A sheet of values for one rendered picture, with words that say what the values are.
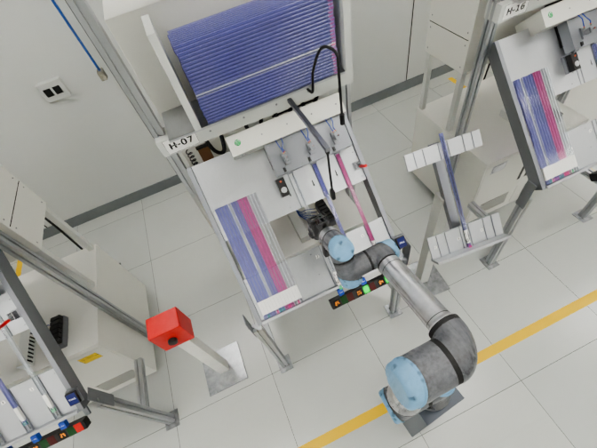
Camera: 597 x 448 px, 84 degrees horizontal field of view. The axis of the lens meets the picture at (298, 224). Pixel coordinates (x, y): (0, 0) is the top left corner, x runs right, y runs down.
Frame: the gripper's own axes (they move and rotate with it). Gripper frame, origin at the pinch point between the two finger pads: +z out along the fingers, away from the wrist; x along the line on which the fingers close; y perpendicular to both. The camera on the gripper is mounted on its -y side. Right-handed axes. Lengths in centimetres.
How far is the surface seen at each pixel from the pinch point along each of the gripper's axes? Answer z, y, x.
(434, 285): 39, -87, -65
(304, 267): 1.8, -16.4, 10.2
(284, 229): 43.4, -12.6, 8.7
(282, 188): 5.8, 18.3, 6.0
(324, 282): -0.7, -25.9, 4.7
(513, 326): 6, -109, -88
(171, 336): 7, -23, 74
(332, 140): 7.2, 28.1, -20.8
